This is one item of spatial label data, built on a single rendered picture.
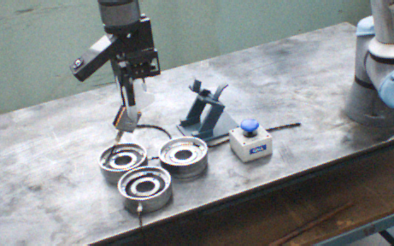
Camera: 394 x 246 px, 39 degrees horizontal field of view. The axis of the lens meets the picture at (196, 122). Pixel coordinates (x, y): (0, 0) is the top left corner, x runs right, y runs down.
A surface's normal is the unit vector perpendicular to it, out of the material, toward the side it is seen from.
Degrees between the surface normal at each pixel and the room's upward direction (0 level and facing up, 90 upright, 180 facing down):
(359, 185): 0
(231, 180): 0
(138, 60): 90
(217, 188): 0
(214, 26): 90
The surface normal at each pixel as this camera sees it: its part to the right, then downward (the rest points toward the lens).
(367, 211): -0.10, -0.84
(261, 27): 0.37, 0.46
